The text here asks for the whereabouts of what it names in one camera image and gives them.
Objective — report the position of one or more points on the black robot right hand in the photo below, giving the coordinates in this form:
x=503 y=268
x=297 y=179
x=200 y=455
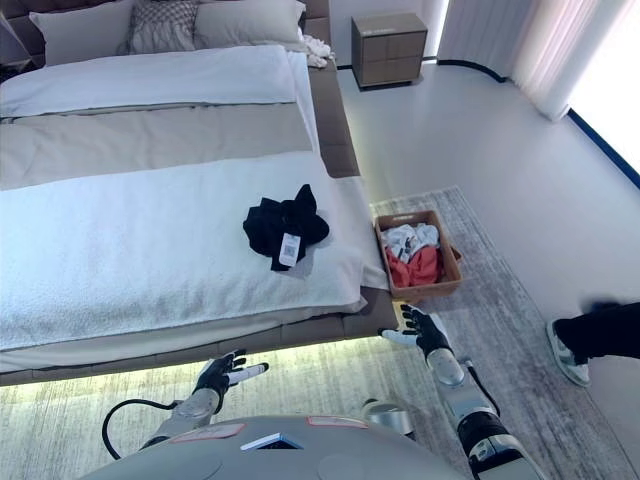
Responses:
x=427 y=332

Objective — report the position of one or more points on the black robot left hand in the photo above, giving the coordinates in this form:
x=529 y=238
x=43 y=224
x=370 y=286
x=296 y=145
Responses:
x=220 y=372

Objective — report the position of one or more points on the black garment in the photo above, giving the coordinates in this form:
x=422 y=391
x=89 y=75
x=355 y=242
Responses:
x=280 y=220

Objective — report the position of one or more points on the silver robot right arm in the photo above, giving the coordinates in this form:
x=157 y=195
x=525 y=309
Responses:
x=475 y=415

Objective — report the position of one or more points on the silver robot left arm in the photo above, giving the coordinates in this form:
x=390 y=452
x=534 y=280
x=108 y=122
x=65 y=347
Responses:
x=192 y=410

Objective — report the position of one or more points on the brown woven basket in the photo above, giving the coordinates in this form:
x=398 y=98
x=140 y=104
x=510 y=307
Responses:
x=425 y=291

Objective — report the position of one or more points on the white towel-covered bed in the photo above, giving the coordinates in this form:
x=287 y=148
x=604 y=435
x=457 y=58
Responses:
x=125 y=250

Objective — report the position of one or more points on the bed with white duvet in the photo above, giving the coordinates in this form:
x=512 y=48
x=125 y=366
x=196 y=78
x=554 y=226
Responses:
x=340 y=150

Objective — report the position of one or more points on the orange garment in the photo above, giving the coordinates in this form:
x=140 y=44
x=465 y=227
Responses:
x=417 y=267

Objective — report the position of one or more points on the grey streaked rug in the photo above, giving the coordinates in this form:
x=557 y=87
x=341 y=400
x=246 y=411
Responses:
x=500 y=350

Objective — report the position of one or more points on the white printed garment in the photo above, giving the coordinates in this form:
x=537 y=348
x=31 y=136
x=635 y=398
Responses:
x=410 y=237

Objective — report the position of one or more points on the grey robot torso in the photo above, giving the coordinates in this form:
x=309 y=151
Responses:
x=275 y=455

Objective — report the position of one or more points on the white barcode tag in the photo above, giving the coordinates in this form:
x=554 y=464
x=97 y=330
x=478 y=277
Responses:
x=289 y=249

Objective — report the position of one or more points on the white grey sneaker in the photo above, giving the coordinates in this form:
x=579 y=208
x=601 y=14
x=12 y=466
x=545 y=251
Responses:
x=567 y=357

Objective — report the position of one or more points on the person leg black trousers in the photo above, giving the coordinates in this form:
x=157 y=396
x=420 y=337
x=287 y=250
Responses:
x=600 y=330

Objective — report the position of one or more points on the beige duvet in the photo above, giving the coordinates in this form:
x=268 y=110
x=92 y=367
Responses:
x=150 y=140

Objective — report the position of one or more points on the brown wooden nightstand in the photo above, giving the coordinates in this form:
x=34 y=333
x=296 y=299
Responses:
x=390 y=47

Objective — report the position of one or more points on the white duvet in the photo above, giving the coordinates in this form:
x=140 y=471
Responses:
x=150 y=80

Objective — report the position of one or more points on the white sheer curtain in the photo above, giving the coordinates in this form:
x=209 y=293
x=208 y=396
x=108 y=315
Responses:
x=525 y=45

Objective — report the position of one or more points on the cream ruffled throw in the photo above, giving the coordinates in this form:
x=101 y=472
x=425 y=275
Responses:
x=316 y=50

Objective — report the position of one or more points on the grey patterned pillow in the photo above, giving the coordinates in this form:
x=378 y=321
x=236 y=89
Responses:
x=160 y=27

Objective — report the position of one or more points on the plain beige pillow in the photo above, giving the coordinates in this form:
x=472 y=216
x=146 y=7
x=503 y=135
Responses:
x=250 y=22

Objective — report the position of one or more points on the plain white pillow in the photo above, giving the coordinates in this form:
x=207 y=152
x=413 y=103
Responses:
x=80 y=30

